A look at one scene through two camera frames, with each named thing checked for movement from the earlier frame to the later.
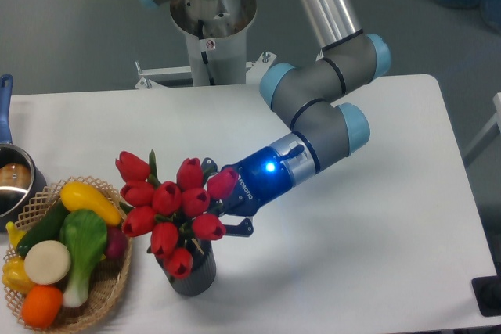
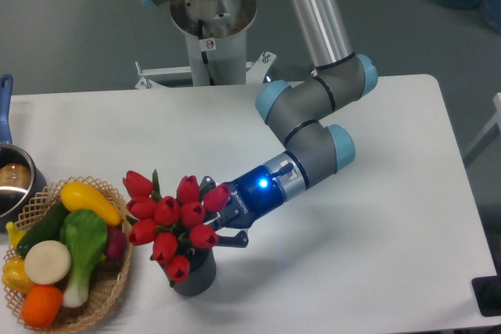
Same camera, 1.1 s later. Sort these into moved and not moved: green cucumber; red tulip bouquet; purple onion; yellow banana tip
Moved: red tulip bouquet
Not moved: green cucumber; yellow banana tip; purple onion
